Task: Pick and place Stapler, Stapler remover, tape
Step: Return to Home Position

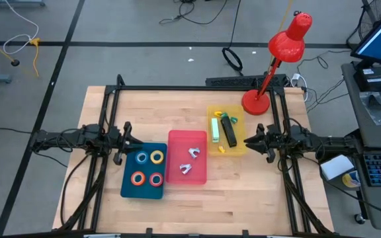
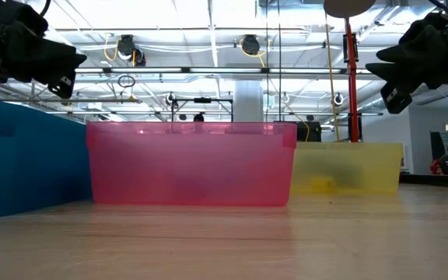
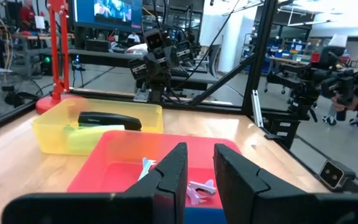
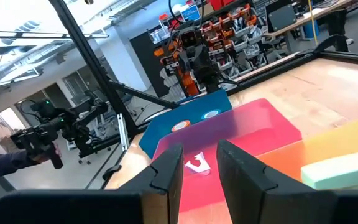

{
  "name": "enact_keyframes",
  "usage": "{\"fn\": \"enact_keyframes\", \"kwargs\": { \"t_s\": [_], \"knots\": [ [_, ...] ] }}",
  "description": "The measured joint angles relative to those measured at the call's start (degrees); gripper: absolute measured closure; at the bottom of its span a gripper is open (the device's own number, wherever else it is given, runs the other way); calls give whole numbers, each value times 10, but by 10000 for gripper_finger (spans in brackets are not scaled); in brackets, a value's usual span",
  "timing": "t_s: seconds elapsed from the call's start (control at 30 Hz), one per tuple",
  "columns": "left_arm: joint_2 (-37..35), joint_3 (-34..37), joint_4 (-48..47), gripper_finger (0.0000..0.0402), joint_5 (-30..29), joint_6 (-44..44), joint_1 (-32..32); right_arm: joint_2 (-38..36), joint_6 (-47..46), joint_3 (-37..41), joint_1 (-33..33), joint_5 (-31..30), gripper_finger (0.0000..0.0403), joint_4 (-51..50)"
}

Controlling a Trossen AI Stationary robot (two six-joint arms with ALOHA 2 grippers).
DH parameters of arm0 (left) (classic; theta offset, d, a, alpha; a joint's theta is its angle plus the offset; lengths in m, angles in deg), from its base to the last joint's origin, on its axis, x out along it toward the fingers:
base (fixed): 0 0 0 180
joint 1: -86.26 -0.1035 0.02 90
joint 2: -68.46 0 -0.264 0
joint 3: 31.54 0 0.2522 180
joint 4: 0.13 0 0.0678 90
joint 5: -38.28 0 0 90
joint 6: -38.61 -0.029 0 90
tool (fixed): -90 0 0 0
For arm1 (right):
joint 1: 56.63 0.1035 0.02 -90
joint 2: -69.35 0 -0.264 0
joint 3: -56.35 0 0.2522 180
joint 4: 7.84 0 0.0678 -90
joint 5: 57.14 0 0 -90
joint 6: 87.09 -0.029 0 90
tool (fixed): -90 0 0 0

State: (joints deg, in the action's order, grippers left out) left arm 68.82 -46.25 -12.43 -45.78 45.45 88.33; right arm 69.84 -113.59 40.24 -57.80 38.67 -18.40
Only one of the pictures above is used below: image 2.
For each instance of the yellow translucent plastic bin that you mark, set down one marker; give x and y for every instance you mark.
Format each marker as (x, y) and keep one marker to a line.
(356, 167)

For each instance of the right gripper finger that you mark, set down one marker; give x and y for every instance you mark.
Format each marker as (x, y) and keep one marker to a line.
(393, 73)
(397, 53)

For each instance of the blue plastic bin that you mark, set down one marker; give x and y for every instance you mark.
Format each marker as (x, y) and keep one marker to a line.
(25, 163)

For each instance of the white building column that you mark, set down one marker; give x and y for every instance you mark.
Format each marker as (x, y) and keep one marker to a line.
(248, 101)

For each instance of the pink translucent plastic bin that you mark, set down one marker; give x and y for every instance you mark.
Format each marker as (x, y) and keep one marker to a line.
(189, 167)

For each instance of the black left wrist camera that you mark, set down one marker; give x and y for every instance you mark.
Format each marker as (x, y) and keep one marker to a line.
(64, 87)

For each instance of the small ceiling reel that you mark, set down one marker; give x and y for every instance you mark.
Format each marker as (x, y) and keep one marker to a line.
(285, 97)
(338, 99)
(170, 98)

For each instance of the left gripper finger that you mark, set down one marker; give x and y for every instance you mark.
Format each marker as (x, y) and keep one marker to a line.
(54, 70)
(62, 52)

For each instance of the silver ventilation duct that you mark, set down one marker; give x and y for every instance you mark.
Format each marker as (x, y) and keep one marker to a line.
(369, 104)

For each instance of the red desk lamp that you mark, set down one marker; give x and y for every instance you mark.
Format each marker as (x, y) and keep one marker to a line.
(352, 97)

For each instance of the long ceiling light bar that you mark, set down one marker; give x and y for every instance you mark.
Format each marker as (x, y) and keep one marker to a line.
(224, 70)

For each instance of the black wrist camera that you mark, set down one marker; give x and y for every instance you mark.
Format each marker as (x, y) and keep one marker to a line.
(64, 87)
(397, 97)

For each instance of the black aluminium table frame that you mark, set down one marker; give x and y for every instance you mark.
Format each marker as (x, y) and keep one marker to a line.
(434, 180)

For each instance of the black fabric panel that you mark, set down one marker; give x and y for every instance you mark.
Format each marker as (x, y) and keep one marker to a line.
(438, 140)

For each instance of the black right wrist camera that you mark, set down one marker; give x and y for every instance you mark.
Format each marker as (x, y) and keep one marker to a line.
(397, 97)

